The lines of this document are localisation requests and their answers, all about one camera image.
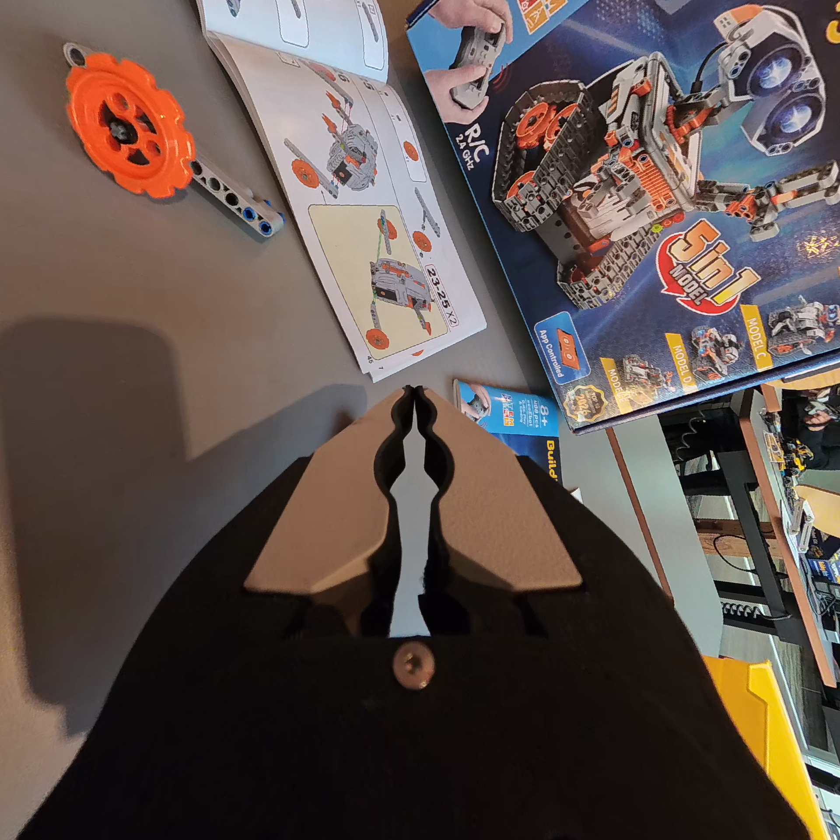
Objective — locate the open white instruction booklet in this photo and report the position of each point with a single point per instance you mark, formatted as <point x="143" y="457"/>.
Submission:
<point x="367" y="229"/>

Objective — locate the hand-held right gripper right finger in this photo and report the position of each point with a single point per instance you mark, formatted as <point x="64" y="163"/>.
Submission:
<point x="505" y="518"/>

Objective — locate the closed blue instruction booklet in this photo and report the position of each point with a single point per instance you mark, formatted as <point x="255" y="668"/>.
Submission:
<point x="505" y="413"/>

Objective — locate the wooden plank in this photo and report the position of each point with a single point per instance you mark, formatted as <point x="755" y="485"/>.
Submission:
<point x="728" y="538"/>

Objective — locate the yellow plastic bin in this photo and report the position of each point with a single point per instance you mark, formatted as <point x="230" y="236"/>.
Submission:
<point x="768" y="735"/>

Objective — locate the grey beam with blue pins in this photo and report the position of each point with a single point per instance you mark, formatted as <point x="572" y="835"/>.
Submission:
<point x="229" y="193"/>

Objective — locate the grey desk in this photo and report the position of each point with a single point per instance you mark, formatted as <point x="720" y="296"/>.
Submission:
<point x="131" y="275"/>

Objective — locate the brown-topped background table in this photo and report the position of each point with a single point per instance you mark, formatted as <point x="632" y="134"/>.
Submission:
<point x="733" y="485"/>

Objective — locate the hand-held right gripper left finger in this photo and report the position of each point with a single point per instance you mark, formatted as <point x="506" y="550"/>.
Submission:
<point x="328" y="518"/>

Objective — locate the blue toy robot box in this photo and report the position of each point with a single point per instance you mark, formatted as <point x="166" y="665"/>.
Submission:
<point x="656" y="295"/>

